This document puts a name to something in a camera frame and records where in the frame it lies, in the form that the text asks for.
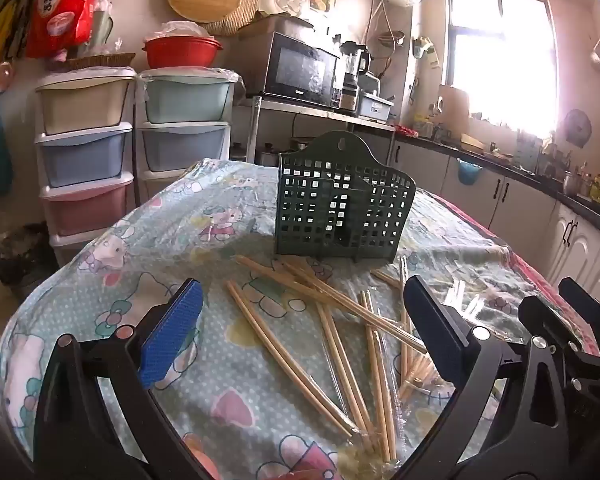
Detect cardboard box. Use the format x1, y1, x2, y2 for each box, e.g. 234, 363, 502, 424
237, 14, 315, 41

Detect wicker basket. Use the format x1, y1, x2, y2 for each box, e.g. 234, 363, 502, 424
47, 52, 136, 72

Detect cartoon printed tablecloth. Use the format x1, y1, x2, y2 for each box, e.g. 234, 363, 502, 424
0, 157, 596, 480

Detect green plastic chopstick holder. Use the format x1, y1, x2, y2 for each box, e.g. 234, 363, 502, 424
274, 130, 417, 264

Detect red printed shopping bag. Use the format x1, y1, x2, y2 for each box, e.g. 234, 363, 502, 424
26, 0, 102, 59

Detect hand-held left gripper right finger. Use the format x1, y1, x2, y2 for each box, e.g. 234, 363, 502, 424
402, 275, 577, 480

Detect blender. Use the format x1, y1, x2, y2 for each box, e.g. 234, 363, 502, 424
338, 40, 374, 112

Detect drawer tower with cream drawer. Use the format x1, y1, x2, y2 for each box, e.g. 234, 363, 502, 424
34, 67, 137, 267

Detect window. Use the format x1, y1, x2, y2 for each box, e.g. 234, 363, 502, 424
444, 0, 565, 130

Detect metal shelf rack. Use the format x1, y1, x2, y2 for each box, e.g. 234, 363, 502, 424
232, 94, 399, 167

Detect blue grey dish container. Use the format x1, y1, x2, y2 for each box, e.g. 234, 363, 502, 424
355, 91, 396, 122

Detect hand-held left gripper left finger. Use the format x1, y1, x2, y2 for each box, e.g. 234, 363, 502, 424
32, 279, 204, 480

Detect red plastic basin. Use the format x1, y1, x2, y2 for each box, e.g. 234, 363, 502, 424
142, 35, 225, 70

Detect round woven bamboo mat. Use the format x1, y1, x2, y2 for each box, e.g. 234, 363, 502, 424
200, 0, 259, 37

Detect drawer tower with teal drawer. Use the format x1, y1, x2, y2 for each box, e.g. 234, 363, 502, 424
137, 67, 242, 197

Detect bunch of wooden chopsticks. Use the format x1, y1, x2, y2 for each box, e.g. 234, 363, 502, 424
224, 254, 481, 463

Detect rectangular wooden cutting board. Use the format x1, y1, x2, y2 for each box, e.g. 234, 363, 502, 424
437, 85, 471, 134

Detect blue hanging bin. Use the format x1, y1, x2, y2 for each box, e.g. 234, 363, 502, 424
456, 158, 484, 185

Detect white kitchen cabinets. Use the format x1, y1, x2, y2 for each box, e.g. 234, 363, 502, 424
389, 137, 600, 308

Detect round grey wall disc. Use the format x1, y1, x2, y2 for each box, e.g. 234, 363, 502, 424
563, 109, 592, 149

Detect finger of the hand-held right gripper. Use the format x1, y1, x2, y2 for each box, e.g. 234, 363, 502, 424
559, 276, 600, 357
517, 295, 583, 361

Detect black trash bag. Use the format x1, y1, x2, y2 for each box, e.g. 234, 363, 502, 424
0, 222, 59, 304

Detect black microwave oven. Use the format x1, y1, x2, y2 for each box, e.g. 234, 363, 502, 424
262, 31, 342, 110

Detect green hanging wall holder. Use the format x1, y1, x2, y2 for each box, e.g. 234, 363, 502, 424
412, 35, 439, 59

